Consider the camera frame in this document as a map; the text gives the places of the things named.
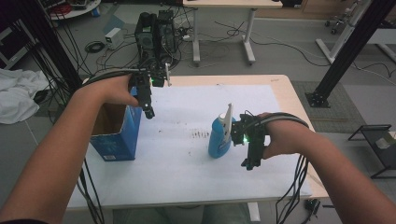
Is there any white paper sheet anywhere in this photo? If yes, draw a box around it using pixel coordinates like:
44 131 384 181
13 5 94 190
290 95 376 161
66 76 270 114
66 84 313 209

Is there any long black floor cable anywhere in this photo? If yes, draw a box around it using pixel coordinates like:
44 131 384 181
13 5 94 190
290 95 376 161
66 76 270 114
214 21 332 68

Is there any black metal column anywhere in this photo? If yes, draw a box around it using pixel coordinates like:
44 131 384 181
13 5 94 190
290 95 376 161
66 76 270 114
18 0 84 91
304 0 396 109

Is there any small white device box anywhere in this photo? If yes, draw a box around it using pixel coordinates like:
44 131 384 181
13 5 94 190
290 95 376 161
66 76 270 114
104 27 125 50

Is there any right gripper cable bundle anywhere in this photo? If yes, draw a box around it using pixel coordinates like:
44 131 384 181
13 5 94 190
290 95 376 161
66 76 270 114
244 109 310 224

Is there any white cloth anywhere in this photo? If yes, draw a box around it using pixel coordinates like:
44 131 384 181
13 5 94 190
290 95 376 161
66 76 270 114
0 68 51 125

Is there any black computer tower green sticker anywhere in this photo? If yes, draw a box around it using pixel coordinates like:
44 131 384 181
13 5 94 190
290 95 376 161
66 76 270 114
134 11 157 68

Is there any white metal stand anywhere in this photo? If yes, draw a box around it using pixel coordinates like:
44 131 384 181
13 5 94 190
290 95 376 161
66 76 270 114
316 0 396 65

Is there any light wooden table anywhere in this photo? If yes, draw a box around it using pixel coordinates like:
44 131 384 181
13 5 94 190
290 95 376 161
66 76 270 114
65 74 330 211

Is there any grey floor mat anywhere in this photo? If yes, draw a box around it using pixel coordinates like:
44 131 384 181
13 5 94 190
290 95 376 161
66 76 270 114
290 80 367 133

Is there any white-legged wooden desk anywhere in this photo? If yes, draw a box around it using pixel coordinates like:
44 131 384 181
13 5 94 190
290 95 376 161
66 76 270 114
181 0 284 67

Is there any round white table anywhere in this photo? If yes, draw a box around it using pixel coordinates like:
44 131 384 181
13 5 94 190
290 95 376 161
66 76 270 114
40 0 103 21

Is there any coiled black cable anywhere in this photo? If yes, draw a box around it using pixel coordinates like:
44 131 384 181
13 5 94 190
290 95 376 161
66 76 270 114
84 40 106 54

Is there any white table leg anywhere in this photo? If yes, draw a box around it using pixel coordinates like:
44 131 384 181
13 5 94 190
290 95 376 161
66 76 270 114
247 202 262 224

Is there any black metal rack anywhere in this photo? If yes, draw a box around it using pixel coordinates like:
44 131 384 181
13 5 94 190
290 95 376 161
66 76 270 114
347 124 396 180

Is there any blue cardboard box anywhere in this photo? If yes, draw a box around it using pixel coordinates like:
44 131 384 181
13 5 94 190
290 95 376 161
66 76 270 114
89 87 144 162

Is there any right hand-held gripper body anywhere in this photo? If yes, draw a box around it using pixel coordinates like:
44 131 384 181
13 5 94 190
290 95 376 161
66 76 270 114
224 103 268 161

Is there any black power adapter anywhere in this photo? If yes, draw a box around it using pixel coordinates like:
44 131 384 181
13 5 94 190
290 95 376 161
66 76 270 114
304 199 321 215

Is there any blue bottle with white cap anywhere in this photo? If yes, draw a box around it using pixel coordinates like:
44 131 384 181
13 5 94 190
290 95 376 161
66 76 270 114
207 112 237 160

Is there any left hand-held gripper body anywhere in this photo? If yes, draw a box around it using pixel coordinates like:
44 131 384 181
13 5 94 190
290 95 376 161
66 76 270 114
128 63 173 108

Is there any person's right hand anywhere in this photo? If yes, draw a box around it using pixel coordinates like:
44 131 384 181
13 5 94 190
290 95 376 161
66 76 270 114
258 112 308 161

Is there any person's left hand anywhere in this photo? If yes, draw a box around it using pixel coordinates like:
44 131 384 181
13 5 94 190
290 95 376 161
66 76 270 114
92 74 140 107

